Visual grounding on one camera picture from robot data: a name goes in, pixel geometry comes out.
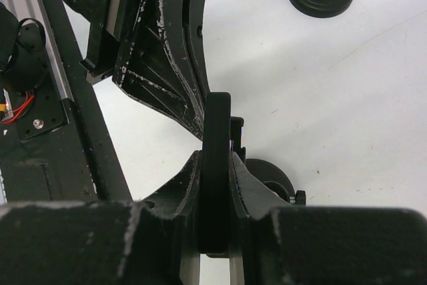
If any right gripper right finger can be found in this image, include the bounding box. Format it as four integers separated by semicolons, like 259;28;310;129
230;152;300;225

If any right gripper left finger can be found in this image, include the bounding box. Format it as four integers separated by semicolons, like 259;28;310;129
133;151;201;225

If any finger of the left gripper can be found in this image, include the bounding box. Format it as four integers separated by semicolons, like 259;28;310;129
113;0;209;139

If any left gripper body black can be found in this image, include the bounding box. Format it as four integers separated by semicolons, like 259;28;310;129
82;0;140;82

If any phone with black case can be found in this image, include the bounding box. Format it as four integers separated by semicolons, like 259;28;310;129
199;92;231;255

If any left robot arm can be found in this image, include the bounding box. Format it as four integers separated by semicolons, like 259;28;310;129
63;0;209;137

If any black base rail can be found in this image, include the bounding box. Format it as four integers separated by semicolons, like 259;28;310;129
1;0;131;203

